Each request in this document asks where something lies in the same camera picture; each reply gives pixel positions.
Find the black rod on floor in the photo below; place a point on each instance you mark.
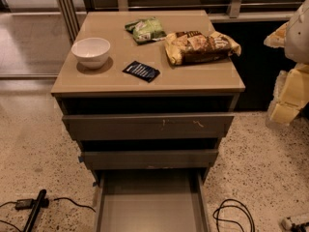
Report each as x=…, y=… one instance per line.
x=40, y=202

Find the top grey drawer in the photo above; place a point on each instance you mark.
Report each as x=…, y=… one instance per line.
x=148, y=126

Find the white power strip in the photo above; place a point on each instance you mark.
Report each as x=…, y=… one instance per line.
x=299, y=223

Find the grey drawer cabinet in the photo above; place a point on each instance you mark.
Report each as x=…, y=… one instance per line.
x=139, y=111

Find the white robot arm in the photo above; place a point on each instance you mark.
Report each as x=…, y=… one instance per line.
x=296, y=46

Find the white ceramic bowl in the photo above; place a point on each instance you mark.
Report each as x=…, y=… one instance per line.
x=92, y=53

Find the middle grey drawer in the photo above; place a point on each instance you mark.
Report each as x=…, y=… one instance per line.
x=149, y=159

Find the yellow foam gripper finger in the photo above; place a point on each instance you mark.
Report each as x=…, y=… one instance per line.
x=290, y=94
x=277, y=38

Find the green snack bag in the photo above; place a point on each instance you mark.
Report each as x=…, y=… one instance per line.
x=146, y=30

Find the dark blue rxbar wrapper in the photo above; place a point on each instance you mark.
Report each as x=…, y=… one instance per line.
x=142, y=71

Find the metal shelving frame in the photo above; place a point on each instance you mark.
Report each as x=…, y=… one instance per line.
x=237, y=18

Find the open bottom grey drawer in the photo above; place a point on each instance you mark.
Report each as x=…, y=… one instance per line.
x=168, y=200

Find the black power adapter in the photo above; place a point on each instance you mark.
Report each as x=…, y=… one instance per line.
x=24, y=204

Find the yellow brown chip bag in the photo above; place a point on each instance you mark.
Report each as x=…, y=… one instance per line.
x=193, y=47

